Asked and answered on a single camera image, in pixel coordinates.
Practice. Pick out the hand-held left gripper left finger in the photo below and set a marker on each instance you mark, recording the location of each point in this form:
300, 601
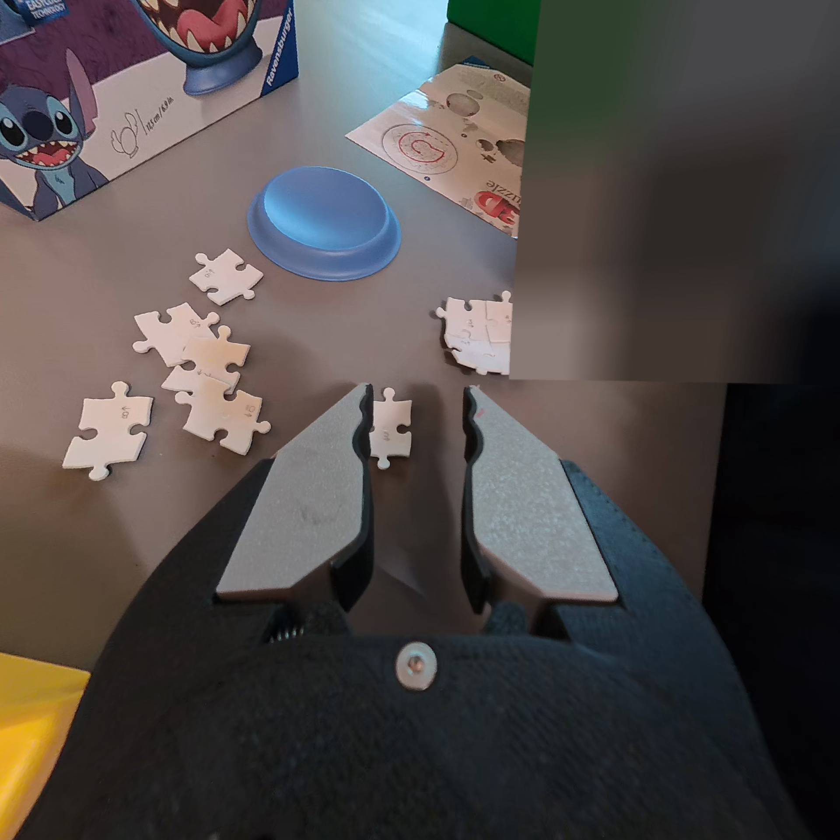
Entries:
308, 512

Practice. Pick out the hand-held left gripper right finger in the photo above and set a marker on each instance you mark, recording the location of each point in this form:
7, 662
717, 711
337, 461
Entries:
531, 518

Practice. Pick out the single white puzzle piece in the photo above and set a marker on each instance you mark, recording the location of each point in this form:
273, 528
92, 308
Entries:
392, 426

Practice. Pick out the assembled white puzzle section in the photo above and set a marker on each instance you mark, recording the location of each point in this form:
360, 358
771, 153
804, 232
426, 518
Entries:
472, 328

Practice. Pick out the pile of white puzzle pieces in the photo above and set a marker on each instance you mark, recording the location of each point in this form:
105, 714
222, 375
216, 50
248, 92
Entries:
108, 433

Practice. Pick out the blue round puzzle stand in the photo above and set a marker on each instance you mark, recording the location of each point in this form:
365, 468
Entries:
321, 210

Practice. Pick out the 3D puzzle box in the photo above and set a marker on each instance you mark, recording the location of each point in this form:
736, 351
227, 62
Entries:
407, 124

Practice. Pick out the cartoon printed puzzle box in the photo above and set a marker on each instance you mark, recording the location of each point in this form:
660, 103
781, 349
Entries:
164, 98

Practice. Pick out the yellow storage bin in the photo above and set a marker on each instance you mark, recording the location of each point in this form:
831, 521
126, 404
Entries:
33, 735

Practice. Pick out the green storage bin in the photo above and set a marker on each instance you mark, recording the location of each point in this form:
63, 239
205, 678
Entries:
492, 23

